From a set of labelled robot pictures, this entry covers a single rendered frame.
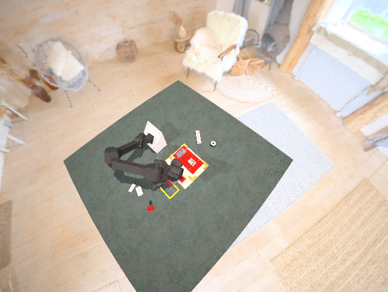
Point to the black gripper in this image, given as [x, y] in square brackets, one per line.
[175, 162]

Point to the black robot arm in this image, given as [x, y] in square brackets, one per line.
[152, 172]

